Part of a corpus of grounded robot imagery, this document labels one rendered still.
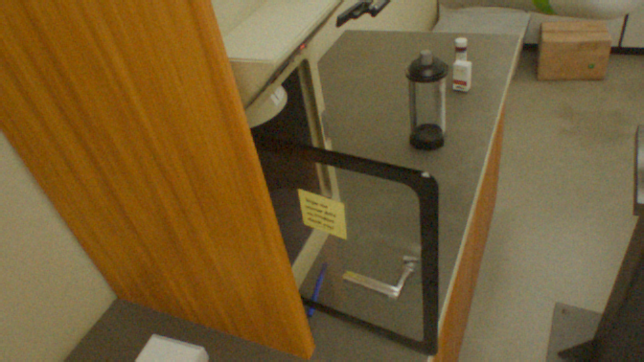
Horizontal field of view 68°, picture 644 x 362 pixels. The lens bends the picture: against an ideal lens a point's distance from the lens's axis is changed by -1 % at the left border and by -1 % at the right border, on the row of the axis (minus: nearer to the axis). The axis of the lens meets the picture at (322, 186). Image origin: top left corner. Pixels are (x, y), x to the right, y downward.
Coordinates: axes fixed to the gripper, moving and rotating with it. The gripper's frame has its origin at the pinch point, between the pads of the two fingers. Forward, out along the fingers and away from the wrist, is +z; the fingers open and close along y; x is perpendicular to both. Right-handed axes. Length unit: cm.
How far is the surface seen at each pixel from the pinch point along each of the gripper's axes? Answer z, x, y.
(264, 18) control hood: 25.1, -20.0, 7.6
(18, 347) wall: 87, 28, 7
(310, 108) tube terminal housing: 14.9, 11.7, 10.7
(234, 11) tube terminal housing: 28.1, -20.9, 4.6
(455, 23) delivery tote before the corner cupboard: -193, 180, -40
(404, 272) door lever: 33, -9, 47
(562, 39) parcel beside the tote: -212, 153, 22
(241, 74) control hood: 35.3, -23.3, 14.7
